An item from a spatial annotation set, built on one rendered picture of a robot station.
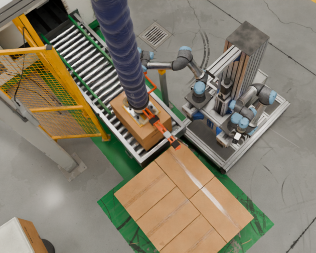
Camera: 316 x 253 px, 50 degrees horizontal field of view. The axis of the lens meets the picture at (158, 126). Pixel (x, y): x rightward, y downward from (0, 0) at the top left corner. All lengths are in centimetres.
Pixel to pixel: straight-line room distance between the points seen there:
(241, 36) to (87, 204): 285
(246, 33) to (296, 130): 225
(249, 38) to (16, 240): 280
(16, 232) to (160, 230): 144
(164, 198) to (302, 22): 347
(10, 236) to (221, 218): 213
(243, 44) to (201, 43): 252
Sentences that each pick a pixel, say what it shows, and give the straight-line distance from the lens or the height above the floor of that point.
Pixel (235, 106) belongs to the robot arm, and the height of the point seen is 180.
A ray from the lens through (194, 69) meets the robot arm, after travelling 340.
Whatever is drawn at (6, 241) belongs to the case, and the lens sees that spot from 370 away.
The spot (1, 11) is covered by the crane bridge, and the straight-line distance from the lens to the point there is 193.
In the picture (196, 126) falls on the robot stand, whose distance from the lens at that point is 442.
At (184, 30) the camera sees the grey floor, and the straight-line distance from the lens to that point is 546.
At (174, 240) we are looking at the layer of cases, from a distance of 376.
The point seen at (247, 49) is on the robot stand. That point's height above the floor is 203.
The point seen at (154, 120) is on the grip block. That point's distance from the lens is 350.
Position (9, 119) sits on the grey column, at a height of 174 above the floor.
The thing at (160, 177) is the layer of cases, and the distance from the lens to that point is 387.
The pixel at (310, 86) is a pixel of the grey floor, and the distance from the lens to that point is 519.
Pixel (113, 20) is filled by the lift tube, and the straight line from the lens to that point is 232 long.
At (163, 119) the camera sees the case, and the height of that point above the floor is 95.
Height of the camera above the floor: 429
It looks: 67 degrees down
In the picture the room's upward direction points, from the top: 12 degrees counter-clockwise
